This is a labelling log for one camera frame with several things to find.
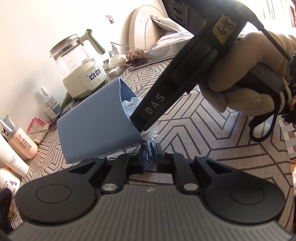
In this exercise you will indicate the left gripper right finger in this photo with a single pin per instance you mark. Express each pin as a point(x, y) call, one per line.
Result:
point(176, 165)

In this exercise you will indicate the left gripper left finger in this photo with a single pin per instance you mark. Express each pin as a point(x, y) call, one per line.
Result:
point(119, 170)

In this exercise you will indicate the white paper towel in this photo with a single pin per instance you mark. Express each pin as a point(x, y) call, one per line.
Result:
point(129, 107)

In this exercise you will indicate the black tablet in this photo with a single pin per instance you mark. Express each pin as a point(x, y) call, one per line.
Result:
point(152, 62)

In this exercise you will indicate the beige round cushion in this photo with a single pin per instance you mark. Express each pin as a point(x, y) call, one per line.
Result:
point(149, 25)

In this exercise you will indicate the pink crochet flower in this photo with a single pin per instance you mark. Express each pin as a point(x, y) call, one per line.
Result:
point(136, 57)

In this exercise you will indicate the small white spray bottle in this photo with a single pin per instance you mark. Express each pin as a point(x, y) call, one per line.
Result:
point(51, 101)

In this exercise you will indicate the small white pill bottle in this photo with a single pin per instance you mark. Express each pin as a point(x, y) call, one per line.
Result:
point(50, 113)

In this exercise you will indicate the white pink-edged cloth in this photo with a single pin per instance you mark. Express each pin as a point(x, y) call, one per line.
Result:
point(38, 129)

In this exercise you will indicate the pink toothbrush holder cup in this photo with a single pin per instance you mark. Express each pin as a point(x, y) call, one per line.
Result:
point(21, 143)

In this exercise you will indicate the white cream tube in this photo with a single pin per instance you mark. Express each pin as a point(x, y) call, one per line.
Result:
point(12, 159)

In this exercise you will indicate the white pump lotion bottle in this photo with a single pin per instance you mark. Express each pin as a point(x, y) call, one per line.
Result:
point(9, 180)

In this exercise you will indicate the glass electric kettle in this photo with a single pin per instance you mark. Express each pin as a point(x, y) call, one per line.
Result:
point(82, 74)

